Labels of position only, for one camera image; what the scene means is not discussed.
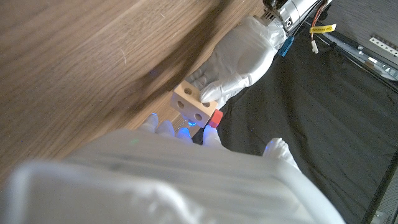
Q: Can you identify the grey perforated panel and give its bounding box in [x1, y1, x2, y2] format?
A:
[371, 177, 398, 224]

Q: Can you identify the black backdrop curtain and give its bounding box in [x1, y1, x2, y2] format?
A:
[192, 18, 398, 224]

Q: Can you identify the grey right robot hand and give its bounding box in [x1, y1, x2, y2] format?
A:
[0, 113, 348, 224]

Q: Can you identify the small wooden block with holes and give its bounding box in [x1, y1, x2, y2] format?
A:
[170, 80, 219, 129]

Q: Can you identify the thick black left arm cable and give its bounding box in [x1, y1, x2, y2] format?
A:
[292, 0, 326, 37]

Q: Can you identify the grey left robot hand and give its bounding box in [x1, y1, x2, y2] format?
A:
[185, 15, 287, 110]

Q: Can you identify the red screw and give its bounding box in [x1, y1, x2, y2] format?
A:
[208, 108, 224, 129]

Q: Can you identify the black backdrop stand pole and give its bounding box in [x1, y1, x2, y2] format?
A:
[307, 18, 398, 94]

